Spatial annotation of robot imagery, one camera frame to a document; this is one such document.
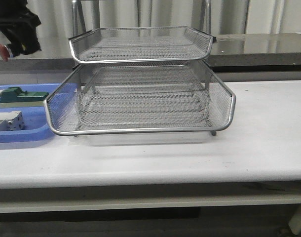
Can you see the silver mesh tray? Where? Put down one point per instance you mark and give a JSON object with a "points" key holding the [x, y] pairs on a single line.
{"points": [[151, 97], [141, 44]]}

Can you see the blue plastic tray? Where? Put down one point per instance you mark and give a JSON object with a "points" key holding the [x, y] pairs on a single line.
{"points": [[36, 127]]}

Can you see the green electrical switch block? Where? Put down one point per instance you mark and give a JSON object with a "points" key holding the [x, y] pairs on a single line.
{"points": [[14, 97]]}

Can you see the silver metal rack frame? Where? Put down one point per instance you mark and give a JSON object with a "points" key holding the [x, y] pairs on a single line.
{"points": [[78, 23]]}

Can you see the red emergency stop button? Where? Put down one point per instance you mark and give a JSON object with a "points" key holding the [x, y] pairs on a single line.
{"points": [[3, 51]]}

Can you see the white circuit breaker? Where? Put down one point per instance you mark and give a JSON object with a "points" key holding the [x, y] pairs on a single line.
{"points": [[11, 121]]}

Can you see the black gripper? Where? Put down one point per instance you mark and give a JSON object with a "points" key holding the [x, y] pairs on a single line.
{"points": [[19, 26]]}

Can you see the grey stone counter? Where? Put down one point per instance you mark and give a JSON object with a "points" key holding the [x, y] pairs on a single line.
{"points": [[230, 53]]}

